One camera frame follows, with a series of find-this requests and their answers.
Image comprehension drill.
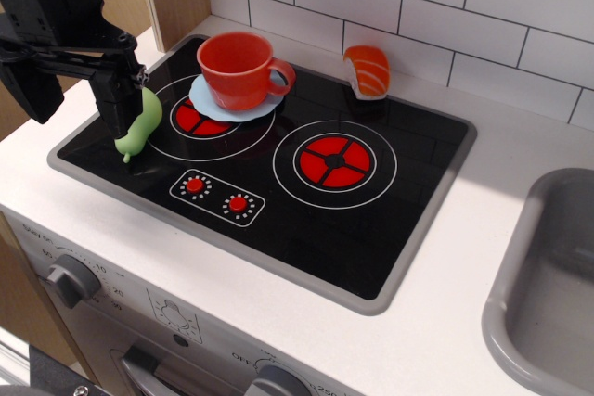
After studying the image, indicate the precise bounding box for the salmon sushi toy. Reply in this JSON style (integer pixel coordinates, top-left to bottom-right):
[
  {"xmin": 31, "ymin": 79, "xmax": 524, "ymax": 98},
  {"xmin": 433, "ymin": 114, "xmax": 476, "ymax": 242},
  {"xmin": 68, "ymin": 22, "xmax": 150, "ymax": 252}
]
[{"xmin": 343, "ymin": 45, "xmax": 391, "ymax": 101}]

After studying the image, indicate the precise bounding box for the right grey oven knob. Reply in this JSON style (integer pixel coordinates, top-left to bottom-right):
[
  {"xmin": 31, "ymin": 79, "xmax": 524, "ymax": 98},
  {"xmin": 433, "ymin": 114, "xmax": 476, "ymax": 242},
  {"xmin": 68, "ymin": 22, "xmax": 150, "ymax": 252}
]
[{"xmin": 244, "ymin": 365, "xmax": 311, "ymax": 396}]

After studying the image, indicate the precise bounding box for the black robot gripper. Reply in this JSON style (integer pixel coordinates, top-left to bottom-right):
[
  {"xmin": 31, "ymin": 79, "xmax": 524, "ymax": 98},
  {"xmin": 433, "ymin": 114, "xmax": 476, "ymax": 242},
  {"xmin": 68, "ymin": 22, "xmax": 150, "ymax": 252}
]
[{"xmin": 1, "ymin": 0, "xmax": 149, "ymax": 139}]

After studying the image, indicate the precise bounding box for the left red stove button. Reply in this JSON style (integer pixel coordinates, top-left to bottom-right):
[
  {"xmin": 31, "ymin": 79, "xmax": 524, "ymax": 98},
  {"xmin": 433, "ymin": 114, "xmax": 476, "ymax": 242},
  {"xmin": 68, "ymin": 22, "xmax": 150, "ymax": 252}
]
[{"xmin": 186, "ymin": 177, "xmax": 205, "ymax": 194}]

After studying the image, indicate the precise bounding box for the left grey timer knob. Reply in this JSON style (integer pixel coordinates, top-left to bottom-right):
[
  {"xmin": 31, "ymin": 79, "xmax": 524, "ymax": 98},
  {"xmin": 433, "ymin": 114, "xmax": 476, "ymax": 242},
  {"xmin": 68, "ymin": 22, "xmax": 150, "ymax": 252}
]
[{"xmin": 46, "ymin": 255, "xmax": 101, "ymax": 309}]

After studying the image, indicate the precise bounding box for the light blue plate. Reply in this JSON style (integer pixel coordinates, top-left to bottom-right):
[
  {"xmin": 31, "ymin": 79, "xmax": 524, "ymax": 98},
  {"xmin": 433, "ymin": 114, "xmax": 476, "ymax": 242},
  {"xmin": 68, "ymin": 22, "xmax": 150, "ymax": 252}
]
[{"xmin": 189, "ymin": 74, "xmax": 284, "ymax": 122}]

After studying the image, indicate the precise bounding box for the red plastic cup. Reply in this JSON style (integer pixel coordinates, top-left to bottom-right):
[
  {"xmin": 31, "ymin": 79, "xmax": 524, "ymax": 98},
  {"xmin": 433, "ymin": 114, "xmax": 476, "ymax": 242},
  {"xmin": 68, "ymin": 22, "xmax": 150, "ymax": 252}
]
[{"xmin": 196, "ymin": 32, "xmax": 296, "ymax": 111}]

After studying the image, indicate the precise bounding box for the black toy stove top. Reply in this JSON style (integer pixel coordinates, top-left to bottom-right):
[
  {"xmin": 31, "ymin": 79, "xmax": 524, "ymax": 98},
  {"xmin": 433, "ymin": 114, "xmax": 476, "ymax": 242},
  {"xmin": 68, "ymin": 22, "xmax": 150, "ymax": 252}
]
[{"xmin": 48, "ymin": 36, "xmax": 477, "ymax": 315}]

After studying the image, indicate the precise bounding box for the right red stove button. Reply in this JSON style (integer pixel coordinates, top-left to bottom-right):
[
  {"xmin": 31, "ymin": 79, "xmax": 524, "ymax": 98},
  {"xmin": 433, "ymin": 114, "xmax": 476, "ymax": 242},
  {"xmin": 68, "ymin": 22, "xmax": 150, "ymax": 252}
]
[{"xmin": 228, "ymin": 196, "xmax": 249, "ymax": 214}]

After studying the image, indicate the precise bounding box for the grey toy sink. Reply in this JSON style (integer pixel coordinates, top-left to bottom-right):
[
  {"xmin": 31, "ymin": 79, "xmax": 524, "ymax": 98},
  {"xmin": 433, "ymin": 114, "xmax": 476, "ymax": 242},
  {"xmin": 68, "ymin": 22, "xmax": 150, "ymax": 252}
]
[{"xmin": 482, "ymin": 168, "xmax": 593, "ymax": 395}]

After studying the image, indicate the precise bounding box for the green toy pear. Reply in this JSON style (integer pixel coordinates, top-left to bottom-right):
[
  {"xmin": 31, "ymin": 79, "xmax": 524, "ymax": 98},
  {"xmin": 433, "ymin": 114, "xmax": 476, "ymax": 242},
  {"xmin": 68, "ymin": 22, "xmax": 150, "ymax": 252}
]
[{"xmin": 114, "ymin": 87, "xmax": 163, "ymax": 163}]

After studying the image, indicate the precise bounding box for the red stove button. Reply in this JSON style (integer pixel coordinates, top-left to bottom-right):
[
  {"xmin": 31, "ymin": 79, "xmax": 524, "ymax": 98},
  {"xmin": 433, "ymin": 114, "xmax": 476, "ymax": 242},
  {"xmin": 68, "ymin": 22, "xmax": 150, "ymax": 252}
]
[
  {"xmin": 228, "ymin": 196, "xmax": 249, "ymax": 214},
  {"xmin": 186, "ymin": 177, "xmax": 205, "ymax": 194}
]

